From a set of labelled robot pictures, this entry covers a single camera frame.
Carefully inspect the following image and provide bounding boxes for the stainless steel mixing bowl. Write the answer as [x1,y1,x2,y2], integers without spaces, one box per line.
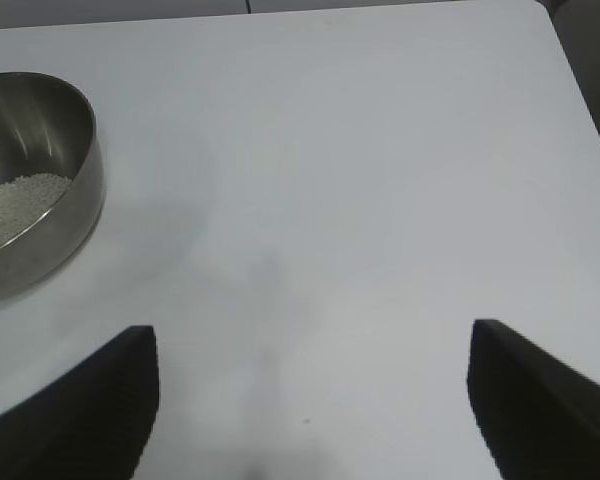
[0,72,106,306]

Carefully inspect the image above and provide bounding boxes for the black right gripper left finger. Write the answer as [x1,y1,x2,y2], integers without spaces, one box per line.
[0,324,160,480]

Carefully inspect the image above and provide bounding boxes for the white rice grains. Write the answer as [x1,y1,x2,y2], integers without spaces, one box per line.
[0,172,74,249]

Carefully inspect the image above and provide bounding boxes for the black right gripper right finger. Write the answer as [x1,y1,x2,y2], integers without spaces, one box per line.
[467,318,600,480]

